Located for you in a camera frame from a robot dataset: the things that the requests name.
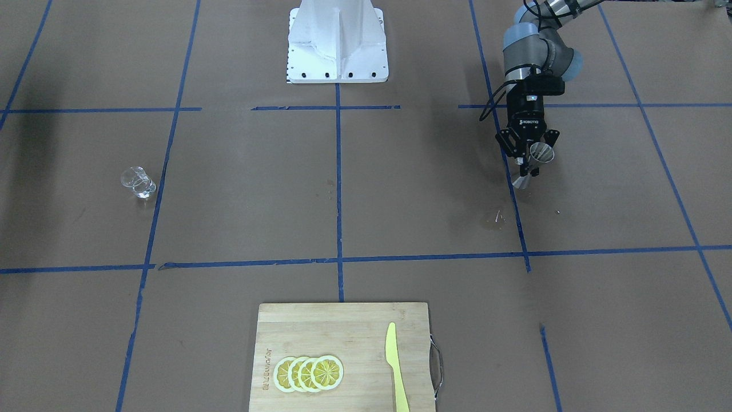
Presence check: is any yellow plastic knife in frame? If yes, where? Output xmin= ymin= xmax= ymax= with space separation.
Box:
xmin=385 ymin=322 xmax=410 ymax=411

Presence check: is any clear glass measuring cup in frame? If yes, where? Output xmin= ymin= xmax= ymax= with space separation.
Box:
xmin=120 ymin=167 xmax=157 ymax=199

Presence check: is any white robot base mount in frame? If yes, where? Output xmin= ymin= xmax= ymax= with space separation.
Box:
xmin=286 ymin=1 xmax=389 ymax=84

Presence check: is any bamboo cutting board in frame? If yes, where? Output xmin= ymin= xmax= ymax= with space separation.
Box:
xmin=248 ymin=302 xmax=436 ymax=411

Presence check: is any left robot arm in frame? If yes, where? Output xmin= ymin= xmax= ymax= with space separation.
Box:
xmin=496 ymin=1 xmax=601 ymax=164

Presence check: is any steel double jigger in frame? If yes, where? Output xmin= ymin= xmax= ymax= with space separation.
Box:
xmin=512 ymin=142 xmax=555 ymax=190

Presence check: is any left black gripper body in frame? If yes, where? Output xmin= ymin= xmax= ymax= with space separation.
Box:
xmin=507 ymin=76 xmax=566 ymax=157

